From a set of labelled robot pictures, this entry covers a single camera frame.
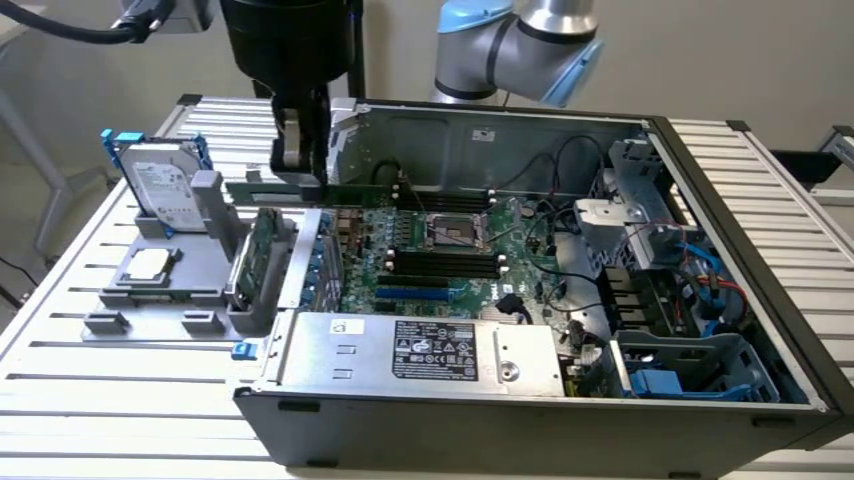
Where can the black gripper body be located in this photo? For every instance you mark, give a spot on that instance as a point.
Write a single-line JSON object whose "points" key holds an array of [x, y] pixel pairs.
{"points": [[288, 40]]}

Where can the green RAM stick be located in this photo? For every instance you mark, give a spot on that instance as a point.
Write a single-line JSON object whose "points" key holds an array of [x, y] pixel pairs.
{"points": [[361, 195]]}

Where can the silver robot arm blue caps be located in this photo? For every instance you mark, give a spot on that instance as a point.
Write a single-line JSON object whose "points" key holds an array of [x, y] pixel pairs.
{"points": [[481, 55]]}

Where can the black RAM slot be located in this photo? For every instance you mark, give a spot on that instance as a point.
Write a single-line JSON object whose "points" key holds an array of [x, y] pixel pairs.
{"points": [[444, 267], [444, 254], [444, 202], [444, 197], [444, 260], [444, 207], [444, 273], [444, 192]]}

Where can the long black expansion slot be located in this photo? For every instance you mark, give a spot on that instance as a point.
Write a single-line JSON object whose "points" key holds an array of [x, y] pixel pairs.
{"points": [[413, 282]]}

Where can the blue expansion slot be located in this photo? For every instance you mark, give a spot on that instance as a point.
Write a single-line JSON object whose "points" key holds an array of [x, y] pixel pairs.
{"points": [[413, 294]]}

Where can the short black expansion slot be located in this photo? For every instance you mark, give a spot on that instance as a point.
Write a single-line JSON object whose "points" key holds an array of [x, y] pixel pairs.
{"points": [[408, 306]]}

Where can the silver hard disk blue caddy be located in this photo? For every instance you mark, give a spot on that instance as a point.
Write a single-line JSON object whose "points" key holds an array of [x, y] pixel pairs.
{"points": [[161, 185]]}

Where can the green graphics card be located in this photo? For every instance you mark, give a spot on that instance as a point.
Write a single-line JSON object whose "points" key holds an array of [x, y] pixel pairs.
{"points": [[257, 255]]}

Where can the CPU socket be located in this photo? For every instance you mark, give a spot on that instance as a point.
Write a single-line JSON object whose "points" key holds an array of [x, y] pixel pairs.
{"points": [[456, 231]]}

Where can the silver CPU chip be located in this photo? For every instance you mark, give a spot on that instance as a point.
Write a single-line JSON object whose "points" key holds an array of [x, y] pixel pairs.
{"points": [[149, 266]]}

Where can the grey parts rack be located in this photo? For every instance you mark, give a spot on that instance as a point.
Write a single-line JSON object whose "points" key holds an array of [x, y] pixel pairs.
{"points": [[161, 305]]}

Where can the green motherboard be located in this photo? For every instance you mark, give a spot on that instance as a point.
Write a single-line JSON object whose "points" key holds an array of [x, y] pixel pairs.
{"points": [[468, 290]]}

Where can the blue case latch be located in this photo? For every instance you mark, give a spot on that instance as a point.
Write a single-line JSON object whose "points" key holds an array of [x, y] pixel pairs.
{"points": [[245, 350]]}

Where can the silver power supply unit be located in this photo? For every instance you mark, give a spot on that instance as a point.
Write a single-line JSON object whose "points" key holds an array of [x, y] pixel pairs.
{"points": [[334, 365]]}

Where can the grey metal disk bay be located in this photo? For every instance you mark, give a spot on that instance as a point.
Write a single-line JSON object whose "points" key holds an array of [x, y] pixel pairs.
{"points": [[635, 170]]}

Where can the black open PC case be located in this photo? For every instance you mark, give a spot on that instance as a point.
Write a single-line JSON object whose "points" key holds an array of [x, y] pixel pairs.
{"points": [[468, 435]]}

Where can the black box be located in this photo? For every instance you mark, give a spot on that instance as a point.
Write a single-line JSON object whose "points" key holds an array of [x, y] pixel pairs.
{"points": [[801, 167]]}

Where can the grey drive cage blue caddy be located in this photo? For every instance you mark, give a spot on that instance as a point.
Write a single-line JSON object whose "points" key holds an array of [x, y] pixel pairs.
{"points": [[695, 360]]}

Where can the black vertical post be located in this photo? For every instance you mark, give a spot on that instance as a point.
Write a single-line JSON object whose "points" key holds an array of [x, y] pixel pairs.
{"points": [[360, 75]]}

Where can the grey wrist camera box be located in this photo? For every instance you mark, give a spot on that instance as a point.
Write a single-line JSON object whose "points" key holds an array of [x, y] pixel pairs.
{"points": [[190, 15]]}

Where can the white desk frame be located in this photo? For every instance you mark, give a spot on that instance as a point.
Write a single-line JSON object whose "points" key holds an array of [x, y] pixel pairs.
{"points": [[41, 165]]}

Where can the aluminium rail frame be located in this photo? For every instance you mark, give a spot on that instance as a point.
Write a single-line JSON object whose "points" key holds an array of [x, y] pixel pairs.
{"points": [[835, 145]]}

